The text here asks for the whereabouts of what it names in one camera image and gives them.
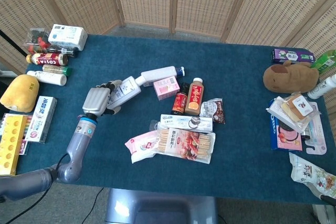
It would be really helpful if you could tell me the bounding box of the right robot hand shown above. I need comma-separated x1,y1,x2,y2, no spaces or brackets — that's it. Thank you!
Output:
320,195,336,207

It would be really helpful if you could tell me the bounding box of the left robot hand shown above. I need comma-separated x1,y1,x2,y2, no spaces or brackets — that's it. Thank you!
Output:
82,79,123,118

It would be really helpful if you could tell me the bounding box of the white bottle with blue print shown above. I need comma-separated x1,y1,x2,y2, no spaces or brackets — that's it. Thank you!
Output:
107,75,146,111

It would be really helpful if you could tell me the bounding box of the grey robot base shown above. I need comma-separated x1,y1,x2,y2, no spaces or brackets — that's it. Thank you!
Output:
104,187,219,224

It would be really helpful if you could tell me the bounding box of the green cap jar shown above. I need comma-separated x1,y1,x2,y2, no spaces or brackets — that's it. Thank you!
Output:
42,64,72,77

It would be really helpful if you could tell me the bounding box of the white cylindrical tube bottle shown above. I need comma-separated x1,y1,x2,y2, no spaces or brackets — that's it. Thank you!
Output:
26,70,68,87

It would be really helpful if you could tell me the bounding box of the dark bottle with black cap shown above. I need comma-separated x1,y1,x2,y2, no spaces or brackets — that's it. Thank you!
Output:
46,46,79,58

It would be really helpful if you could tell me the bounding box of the red Costa coffee bottle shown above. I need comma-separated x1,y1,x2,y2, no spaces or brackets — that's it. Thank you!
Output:
25,52,69,67

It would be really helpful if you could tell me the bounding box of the white bottle with blue cap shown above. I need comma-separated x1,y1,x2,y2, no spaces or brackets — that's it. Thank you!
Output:
141,66,186,88

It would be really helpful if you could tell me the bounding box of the dark sauce bottle red label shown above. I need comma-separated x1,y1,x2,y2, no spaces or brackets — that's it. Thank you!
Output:
171,82,190,116

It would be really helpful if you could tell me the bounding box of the brown drink bottle white cap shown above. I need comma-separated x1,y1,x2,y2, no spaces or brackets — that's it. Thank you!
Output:
184,77,205,116

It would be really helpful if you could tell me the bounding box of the white bottle with grey print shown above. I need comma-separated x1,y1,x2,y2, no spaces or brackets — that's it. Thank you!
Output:
307,73,336,100

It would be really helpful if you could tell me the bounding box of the green drink bottle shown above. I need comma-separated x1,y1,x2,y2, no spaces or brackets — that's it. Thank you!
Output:
310,49,336,75

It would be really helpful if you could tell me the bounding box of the white snack bag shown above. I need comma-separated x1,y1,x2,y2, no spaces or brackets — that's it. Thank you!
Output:
289,152,336,199

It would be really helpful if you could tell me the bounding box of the white and pink toothpaste box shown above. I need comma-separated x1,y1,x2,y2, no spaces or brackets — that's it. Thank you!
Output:
24,95,58,144

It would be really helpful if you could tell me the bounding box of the small clear spout pouch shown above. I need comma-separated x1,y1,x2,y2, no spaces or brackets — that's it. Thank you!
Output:
149,119,162,132

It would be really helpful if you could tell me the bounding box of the pink and white wipes pouch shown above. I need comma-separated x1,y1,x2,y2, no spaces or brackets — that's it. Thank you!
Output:
124,130,161,164

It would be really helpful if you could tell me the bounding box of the pink cardboard box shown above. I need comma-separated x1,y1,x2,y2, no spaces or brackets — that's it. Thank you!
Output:
153,76,181,101

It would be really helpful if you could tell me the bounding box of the white tissue pack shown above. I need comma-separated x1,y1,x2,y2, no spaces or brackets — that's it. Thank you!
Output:
48,24,89,51

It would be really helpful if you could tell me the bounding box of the blue Oreo box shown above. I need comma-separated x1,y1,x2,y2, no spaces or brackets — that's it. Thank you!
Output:
269,115,304,152

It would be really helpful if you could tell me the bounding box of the yellow plush toy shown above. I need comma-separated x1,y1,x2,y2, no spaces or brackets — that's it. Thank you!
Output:
0,74,40,113

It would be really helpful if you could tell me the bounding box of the white toothpaste box blue print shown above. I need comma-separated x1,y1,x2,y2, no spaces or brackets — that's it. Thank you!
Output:
160,114,214,134

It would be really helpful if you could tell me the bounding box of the clear box with red items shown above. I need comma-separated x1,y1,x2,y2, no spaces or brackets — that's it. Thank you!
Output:
23,27,53,55

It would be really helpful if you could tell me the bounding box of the pink crayon pack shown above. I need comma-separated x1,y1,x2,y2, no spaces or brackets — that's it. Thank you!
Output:
2,113,34,156

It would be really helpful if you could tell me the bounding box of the yellow box with holes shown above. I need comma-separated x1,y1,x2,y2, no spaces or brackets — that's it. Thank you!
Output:
0,115,29,177

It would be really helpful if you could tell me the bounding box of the wrapped sandwich cake pack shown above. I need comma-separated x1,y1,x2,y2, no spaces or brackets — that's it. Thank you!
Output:
280,93,314,123

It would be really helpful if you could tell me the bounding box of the bamboo skewers packet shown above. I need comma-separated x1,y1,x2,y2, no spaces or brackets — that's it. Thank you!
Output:
153,126,217,165

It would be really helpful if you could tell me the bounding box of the white flat box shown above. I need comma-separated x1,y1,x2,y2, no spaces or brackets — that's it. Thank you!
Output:
266,96,311,134

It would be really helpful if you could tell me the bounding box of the white and brown snack packet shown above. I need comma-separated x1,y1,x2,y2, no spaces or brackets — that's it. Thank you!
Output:
199,98,226,125

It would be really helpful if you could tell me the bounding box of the brown capybara plush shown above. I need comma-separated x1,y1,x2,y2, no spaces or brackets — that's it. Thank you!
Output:
262,60,320,94

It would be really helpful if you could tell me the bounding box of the purple toothpaste box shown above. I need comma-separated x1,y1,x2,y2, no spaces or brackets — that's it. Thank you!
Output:
271,48,316,65

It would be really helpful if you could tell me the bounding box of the black floor cable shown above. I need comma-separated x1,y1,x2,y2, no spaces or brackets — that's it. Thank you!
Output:
80,187,104,224

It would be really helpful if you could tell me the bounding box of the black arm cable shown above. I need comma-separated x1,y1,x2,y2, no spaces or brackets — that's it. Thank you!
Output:
12,152,69,224

